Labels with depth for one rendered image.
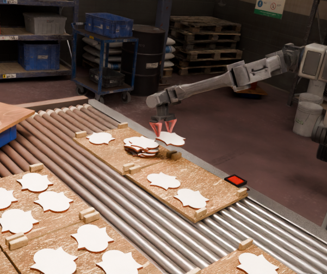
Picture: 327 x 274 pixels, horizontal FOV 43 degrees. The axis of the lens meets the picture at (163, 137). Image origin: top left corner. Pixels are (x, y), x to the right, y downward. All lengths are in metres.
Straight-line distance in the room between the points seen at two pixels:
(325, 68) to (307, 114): 3.27
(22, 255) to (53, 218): 0.21
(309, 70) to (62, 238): 1.36
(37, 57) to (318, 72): 4.58
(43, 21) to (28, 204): 4.56
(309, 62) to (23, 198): 1.41
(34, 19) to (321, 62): 4.45
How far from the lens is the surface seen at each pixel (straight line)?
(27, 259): 1.38
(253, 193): 1.91
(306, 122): 5.37
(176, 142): 1.91
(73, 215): 1.55
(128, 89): 5.36
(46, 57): 6.13
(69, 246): 1.42
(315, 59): 2.10
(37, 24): 5.97
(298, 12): 7.15
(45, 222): 1.52
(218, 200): 1.74
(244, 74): 1.63
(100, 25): 5.18
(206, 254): 1.48
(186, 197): 1.70
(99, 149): 2.03
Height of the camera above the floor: 1.83
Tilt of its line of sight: 23 degrees down
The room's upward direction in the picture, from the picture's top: 8 degrees clockwise
